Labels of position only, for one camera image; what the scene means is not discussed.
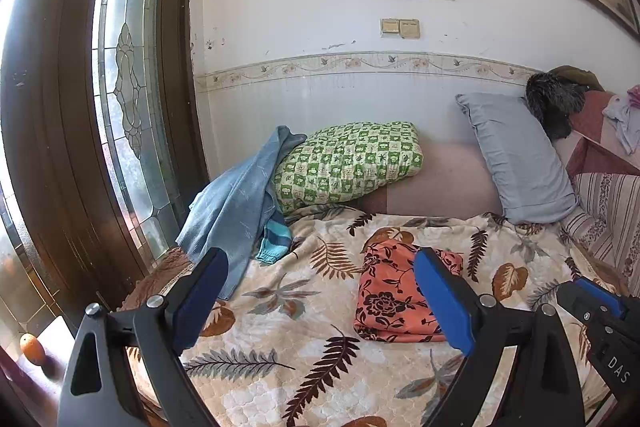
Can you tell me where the light blue knit sweater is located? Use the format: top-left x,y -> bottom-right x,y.
175,125 -> 307,300

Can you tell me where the white cloth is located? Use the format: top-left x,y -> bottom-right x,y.
602,99 -> 640,156

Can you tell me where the orange fruit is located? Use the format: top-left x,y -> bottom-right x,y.
19,333 -> 46,365

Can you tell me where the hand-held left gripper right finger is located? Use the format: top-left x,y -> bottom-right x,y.
413,247 -> 586,427

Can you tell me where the orange floral blouse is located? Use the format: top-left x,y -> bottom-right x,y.
352,241 -> 465,344

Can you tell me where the leaf-print blanket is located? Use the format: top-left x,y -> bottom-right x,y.
120,202 -> 626,427

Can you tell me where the grey-blue pillow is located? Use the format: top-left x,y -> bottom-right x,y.
455,93 -> 578,225

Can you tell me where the striped floral cushion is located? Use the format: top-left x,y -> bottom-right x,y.
557,172 -> 640,298

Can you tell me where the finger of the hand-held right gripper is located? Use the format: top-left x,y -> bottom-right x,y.
556,282 -> 608,327
572,278 -> 630,315

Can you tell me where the turquoise striped cloth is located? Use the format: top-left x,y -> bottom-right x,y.
256,219 -> 293,264

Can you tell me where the olive cloth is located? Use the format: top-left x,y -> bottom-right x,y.
547,65 -> 606,92

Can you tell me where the dark wooden door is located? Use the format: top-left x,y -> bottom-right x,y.
0,0 -> 211,313

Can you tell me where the brown lace-edged cover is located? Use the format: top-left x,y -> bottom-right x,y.
117,247 -> 201,313

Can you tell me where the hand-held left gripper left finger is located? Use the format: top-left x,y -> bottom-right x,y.
56,247 -> 230,427

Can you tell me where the dark fur hat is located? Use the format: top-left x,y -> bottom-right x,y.
525,73 -> 586,140

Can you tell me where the green checked pillow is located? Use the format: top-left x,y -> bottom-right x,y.
272,121 -> 425,217

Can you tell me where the leaded glass door panel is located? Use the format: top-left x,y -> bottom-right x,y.
91,0 -> 181,258

